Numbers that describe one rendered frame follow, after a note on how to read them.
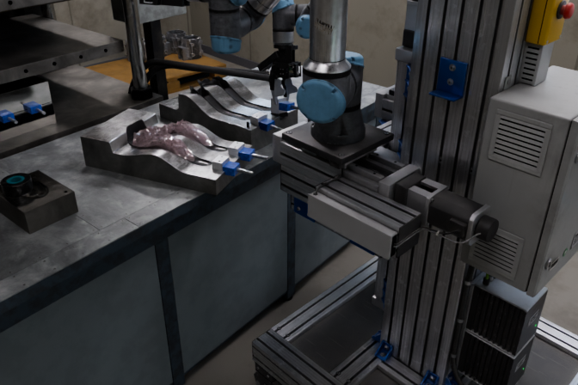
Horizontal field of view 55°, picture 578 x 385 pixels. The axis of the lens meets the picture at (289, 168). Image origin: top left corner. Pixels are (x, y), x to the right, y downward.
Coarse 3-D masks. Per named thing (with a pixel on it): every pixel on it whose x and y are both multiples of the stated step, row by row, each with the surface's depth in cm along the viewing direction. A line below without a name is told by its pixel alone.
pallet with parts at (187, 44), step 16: (176, 32) 527; (144, 48) 498; (176, 48) 519; (192, 48) 501; (96, 64) 493; (112, 64) 493; (128, 64) 493; (208, 64) 494; (224, 64) 497; (128, 80) 458; (176, 80) 469
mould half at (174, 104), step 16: (192, 96) 209; (224, 96) 216; (256, 96) 222; (160, 112) 224; (176, 112) 217; (192, 112) 210; (208, 112) 206; (240, 112) 208; (256, 112) 208; (288, 112) 207; (208, 128) 208; (224, 128) 202; (240, 128) 196; (256, 128) 195; (256, 144) 198
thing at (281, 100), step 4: (280, 96) 206; (272, 100) 204; (280, 100) 203; (284, 100) 204; (272, 104) 204; (280, 104) 202; (284, 104) 201; (288, 104) 200; (292, 104) 202; (272, 108) 205; (276, 108) 203; (280, 108) 202; (284, 108) 201; (288, 108) 201; (292, 108) 201; (296, 108) 200; (272, 112) 205; (276, 112) 204; (280, 112) 204; (284, 112) 206
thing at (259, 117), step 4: (260, 112) 200; (252, 116) 197; (256, 116) 197; (260, 116) 197; (264, 116) 198; (252, 120) 197; (256, 120) 196; (260, 120) 197; (264, 120) 197; (268, 120) 197; (272, 120) 197; (256, 124) 196; (260, 124) 196; (264, 124) 194; (268, 124) 194; (272, 124) 196; (260, 128) 197; (264, 128) 195; (268, 128) 195; (272, 128) 195; (276, 128) 194; (280, 128) 193
